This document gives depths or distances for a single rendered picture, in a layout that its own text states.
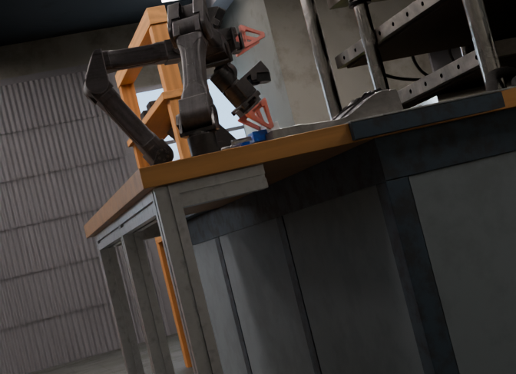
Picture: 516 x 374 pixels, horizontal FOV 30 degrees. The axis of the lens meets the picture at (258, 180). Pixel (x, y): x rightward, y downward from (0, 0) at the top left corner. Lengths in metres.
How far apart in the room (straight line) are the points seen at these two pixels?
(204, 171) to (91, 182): 7.74
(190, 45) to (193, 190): 0.53
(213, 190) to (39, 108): 7.83
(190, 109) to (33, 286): 7.37
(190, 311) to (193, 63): 0.65
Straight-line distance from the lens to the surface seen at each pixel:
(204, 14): 2.29
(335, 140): 1.86
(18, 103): 9.59
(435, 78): 3.31
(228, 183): 1.81
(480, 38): 2.94
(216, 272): 3.20
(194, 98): 2.11
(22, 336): 9.39
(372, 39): 3.62
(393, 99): 2.61
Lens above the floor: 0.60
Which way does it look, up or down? 4 degrees up
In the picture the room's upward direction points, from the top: 14 degrees counter-clockwise
